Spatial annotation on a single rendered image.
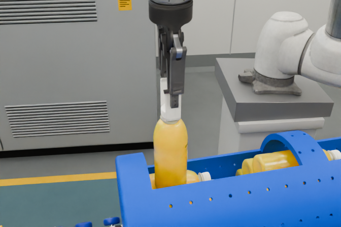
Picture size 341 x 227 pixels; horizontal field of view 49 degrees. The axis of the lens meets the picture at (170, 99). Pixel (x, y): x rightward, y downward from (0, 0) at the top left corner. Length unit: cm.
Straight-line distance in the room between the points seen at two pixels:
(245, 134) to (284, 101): 18
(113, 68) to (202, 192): 165
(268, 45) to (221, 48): 246
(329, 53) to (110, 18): 134
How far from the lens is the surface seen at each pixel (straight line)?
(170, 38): 63
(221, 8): 364
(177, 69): 63
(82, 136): 266
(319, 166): 90
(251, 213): 83
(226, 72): 151
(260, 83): 141
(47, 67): 240
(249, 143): 143
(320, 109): 145
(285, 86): 142
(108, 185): 253
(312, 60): 131
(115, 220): 106
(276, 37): 133
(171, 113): 72
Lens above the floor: 179
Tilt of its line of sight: 33 degrees down
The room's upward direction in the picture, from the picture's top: straight up
